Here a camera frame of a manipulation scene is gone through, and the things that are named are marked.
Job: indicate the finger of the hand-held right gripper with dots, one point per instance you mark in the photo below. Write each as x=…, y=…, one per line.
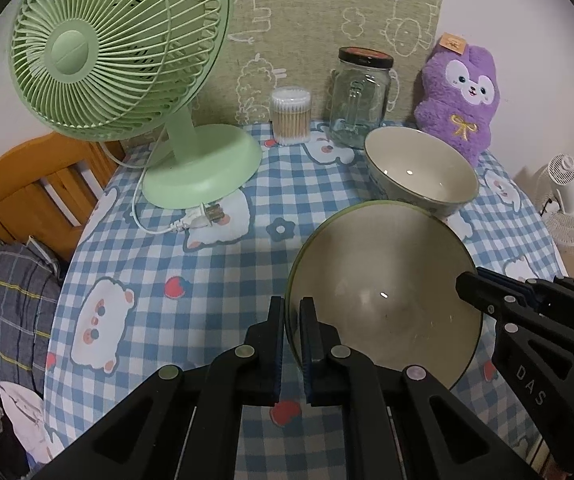
x=567, y=300
x=482, y=292

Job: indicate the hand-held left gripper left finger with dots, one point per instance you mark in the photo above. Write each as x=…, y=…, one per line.
x=267, y=355

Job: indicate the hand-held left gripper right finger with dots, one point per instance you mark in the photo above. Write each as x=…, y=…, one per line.
x=317, y=355

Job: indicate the beige floral ceramic bowl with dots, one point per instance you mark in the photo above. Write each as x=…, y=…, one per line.
x=387, y=280
x=422, y=165

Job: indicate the white standing fan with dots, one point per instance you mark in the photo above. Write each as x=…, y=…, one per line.
x=572, y=200

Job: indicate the purple plush toy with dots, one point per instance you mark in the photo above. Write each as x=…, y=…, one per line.
x=459, y=105

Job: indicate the glass jar with black lid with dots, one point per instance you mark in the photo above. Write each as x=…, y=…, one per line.
x=359, y=100

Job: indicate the cotton swab container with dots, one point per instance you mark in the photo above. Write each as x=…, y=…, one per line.
x=291, y=120

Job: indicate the white cloth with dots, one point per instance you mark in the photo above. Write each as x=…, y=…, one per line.
x=27, y=415

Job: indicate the grey plaid pillow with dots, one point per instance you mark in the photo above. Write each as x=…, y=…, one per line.
x=7, y=310

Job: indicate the wooden bed headboard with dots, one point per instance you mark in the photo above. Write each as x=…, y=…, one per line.
x=22, y=185

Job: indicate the green cartoon-print mat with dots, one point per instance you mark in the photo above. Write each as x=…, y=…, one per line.
x=317, y=10

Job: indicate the green desk fan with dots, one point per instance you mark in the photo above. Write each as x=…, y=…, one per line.
x=117, y=50

